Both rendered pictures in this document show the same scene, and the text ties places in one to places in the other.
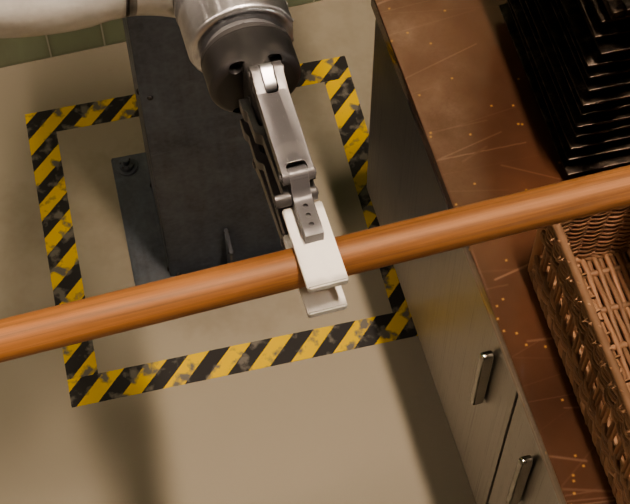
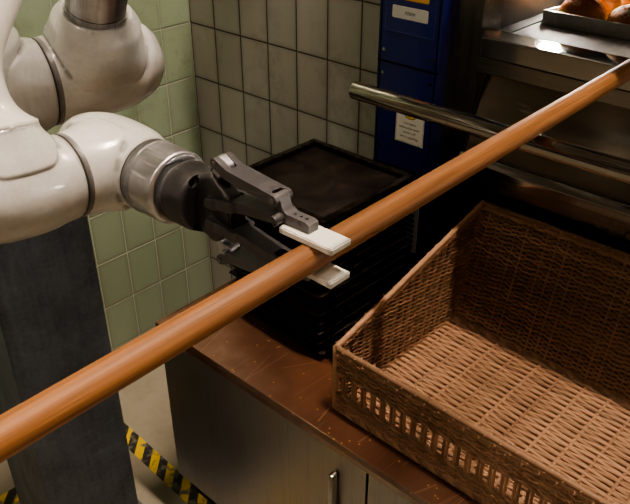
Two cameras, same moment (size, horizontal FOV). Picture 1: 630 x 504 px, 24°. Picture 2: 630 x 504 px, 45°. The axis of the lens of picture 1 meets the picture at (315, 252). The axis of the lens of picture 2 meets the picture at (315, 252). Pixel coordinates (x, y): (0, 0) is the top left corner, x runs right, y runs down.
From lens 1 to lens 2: 0.63 m
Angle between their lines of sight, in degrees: 35
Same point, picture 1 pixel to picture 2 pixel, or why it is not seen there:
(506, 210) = (406, 191)
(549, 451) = (413, 490)
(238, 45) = (187, 170)
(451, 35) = not seen: hidden behind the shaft
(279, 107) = (244, 171)
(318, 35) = not seen: hidden behind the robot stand
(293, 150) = (270, 185)
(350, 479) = not seen: outside the picture
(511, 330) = (345, 440)
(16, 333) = (139, 347)
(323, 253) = (324, 234)
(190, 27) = (145, 180)
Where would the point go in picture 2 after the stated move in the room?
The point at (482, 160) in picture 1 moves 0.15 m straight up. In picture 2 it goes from (270, 370) to (267, 310)
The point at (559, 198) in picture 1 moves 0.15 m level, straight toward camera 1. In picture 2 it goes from (428, 180) to (487, 245)
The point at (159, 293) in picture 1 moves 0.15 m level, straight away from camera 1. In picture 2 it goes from (231, 290) to (137, 230)
